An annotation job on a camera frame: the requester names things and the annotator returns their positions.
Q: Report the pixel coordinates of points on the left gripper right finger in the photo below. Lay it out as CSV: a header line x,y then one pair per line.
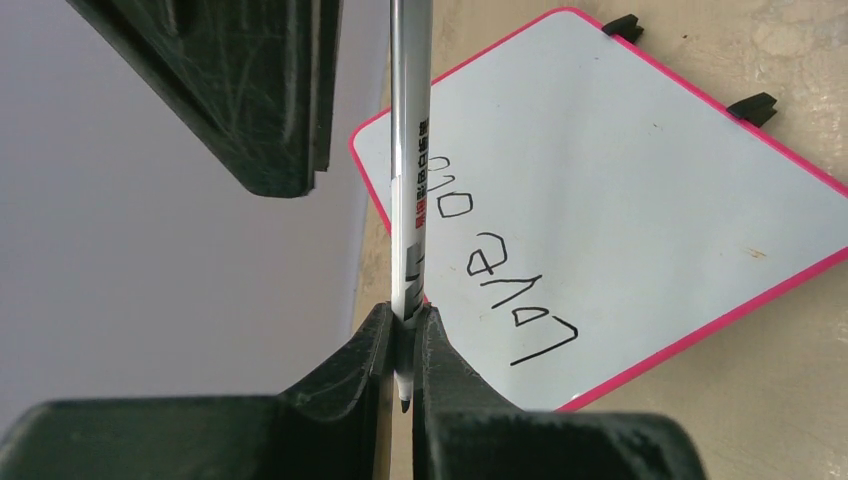
x,y
464,429

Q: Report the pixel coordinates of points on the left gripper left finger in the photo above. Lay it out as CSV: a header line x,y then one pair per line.
x,y
334,423

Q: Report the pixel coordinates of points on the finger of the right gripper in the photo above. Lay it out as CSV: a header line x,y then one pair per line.
x,y
328,29
238,74

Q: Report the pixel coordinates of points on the white whiteboard marker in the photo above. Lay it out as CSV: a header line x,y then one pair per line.
x,y
410,89

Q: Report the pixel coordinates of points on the red framed whiteboard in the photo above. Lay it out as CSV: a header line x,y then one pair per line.
x,y
591,213

